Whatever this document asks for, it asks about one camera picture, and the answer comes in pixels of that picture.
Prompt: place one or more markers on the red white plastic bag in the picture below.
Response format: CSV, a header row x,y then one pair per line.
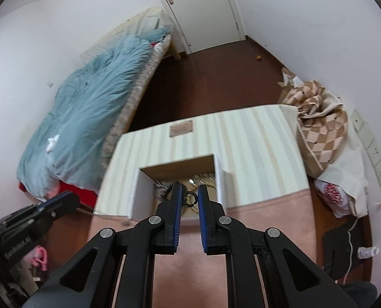
x,y
334,197

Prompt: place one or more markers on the brown label patch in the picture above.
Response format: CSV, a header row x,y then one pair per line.
x,y
181,128

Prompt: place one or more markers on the white door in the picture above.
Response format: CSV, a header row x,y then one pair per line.
x,y
203,24

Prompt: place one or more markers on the white cardboard box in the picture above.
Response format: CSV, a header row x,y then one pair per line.
x,y
177,182

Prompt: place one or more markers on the white wall socket strip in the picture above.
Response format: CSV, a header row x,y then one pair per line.
x,y
369,142

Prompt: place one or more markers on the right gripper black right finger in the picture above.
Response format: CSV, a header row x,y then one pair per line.
x,y
264,269

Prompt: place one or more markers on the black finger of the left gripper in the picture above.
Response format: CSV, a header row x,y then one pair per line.
x,y
60,205

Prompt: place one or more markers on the pink object on floor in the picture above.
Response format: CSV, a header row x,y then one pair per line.
x,y
40,259

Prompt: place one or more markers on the red sheet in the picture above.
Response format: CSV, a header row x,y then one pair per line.
x,y
87,197

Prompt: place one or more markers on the white plastic bottle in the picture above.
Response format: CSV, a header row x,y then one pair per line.
x,y
367,252

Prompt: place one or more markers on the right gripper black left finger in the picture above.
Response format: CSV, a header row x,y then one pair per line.
x,y
115,269

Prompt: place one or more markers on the striped pink table mat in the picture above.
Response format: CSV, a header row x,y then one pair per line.
x,y
247,158

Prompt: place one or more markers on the blue duvet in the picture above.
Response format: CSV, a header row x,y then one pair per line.
x,y
68,144

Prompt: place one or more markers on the checkered beige blanket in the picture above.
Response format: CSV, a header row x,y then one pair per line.
x,y
322,123

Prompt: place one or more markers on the bed with patterned mattress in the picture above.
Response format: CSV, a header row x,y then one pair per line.
x,y
140,24

